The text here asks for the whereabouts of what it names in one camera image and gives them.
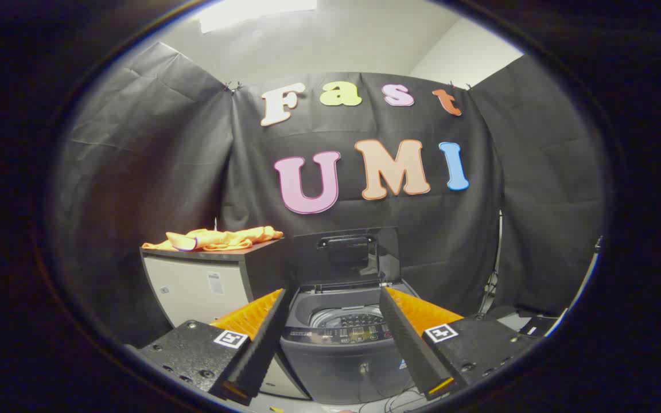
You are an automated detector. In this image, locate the grey and white cabinet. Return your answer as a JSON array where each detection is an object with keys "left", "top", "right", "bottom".
[{"left": 139, "top": 238, "right": 311, "bottom": 400}]

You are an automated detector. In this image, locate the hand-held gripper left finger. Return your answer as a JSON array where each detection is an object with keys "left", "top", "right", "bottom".
[{"left": 127, "top": 289, "right": 289, "bottom": 406}]

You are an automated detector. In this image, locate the black hanging cable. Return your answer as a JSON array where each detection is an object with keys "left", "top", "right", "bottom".
[{"left": 479, "top": 211, "right": 504, "bottom": 315}]

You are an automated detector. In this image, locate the grey washing machine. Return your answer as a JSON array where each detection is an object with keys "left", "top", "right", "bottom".
[{"left": 280, "top": 280, "right": 423, "bottom": 404}]

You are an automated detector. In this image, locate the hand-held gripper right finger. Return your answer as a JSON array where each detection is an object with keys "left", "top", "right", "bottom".
[{"left": 379, "top": 287, "right": 543, "bottom": 401}]

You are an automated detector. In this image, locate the orange garment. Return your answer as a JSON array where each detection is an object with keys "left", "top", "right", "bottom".
[{"left": 142, "top": 226, "right": 284, "bottom": 252}]

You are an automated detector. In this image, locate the black backdrop cloth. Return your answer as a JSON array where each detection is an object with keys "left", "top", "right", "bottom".
[{"left": 49, "top": 41, "right": 612, "bottom": 346}]

